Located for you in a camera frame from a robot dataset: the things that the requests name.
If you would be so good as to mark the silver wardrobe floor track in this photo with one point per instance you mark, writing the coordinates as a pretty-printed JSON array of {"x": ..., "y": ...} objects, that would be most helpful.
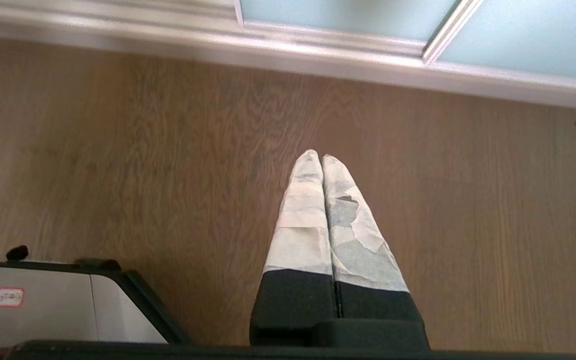
[{"x": 118, "y": 30}]

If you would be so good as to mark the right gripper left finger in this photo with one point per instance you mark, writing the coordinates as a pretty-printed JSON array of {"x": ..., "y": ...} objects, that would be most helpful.
[{"x": 300, "y": 250}]

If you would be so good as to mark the frosted glass sliding wardrobe door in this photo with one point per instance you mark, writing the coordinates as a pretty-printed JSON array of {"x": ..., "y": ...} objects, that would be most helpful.
[{"x": 418, "y": 30}]

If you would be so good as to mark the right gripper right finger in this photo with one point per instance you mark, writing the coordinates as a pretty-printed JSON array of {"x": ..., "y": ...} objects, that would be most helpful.
[{"x": 363, "y": 260}]

